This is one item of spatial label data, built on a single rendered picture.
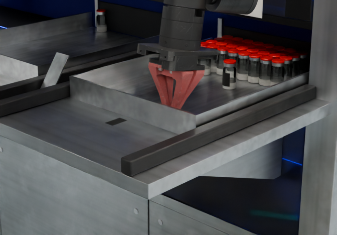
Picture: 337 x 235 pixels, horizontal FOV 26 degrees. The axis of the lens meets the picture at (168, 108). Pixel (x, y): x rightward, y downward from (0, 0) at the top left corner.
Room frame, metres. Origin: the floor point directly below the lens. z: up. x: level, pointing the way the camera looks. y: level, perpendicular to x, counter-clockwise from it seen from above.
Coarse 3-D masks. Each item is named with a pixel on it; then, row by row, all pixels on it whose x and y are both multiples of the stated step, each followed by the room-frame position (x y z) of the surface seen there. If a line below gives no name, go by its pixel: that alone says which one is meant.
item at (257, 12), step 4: (260, 0) 1.15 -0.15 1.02; (260, 4) 1.15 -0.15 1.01; (256, 8) 1.16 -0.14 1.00; (260, 8) 1.15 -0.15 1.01; (252, 12) 1.16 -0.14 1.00; (256, 12) 1.16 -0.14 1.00; (260, 12) 1.15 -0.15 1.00; (252, 16) 1.16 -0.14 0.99; (256, 16) 1.16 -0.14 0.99; (260, 16) 1.15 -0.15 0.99
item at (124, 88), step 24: (96, 72) 1.12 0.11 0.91; (120, 72) 1.15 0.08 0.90; (144, 72) 1.19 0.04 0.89; (72, 96) 1.08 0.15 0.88; (96, 96) 1.04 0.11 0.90; (120, 96) 1.00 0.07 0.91; (144, 96) 1.08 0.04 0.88; (192, 96) 1.08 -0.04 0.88; (216, 96) 1.08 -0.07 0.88; (240, 96) 1.08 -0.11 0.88; (264, 96) 1.01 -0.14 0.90; (144, 120) 0.97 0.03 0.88; (168, 120) 0.94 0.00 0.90; (192, 120) 0.91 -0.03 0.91
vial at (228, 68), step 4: (224, 64) 1.12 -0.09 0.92; (228, 64) 1.11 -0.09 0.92; (232, 64) 1.11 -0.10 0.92; (224, 68) 1.12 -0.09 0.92; (228, 68) 1.11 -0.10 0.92; (232, 68) 1.12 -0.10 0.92; (224, 72) 1.12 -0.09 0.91; (228, 72) 1.11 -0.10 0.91; (232, 72) 1.11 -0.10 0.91; (236, 72) 1.12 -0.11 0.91; (232, 76) 1.11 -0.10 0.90; (232, 80) 1.11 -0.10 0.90; (232, 84) 1.11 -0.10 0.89; (224, 88) 1.12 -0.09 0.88; (228, 88) 1.11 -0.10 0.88; (232, 88) 1.11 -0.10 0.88
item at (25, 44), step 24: (48, 24) 1.47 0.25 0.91; (72, 24) 1.52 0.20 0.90; (0, 48) 1.37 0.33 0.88; (24, 48) 1.37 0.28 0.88; (48, 48) 1.37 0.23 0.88; (72, 48) 1.37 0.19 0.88; (96, 48) 1.37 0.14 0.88; (120, 48) 1.27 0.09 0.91; (0, 72) 1.21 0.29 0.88; (24, 72) 1.16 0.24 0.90
